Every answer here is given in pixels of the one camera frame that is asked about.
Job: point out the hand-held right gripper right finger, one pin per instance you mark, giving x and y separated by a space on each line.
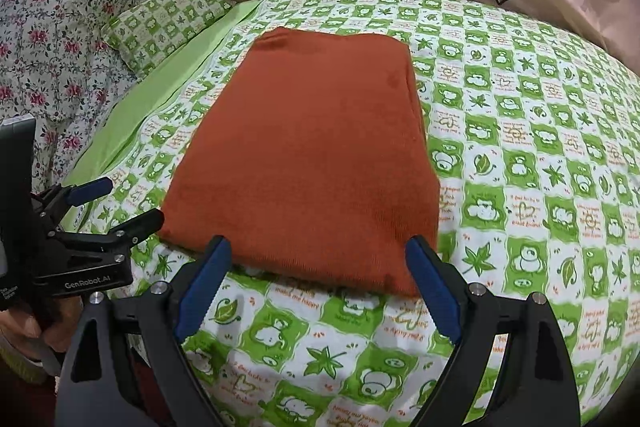
435 292

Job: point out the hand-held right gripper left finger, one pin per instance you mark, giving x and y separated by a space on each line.
205 287

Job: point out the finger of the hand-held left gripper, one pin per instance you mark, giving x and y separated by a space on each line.
140 224
90 190

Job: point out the rust orange garment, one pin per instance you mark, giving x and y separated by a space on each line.
310 147

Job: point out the person's left hand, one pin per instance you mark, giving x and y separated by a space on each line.
30 319

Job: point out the floral blanket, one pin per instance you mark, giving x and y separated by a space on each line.
60 32

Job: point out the green checkered pillow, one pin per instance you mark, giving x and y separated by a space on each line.
160 22

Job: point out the green printed bed sheet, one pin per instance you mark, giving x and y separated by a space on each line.
525 132

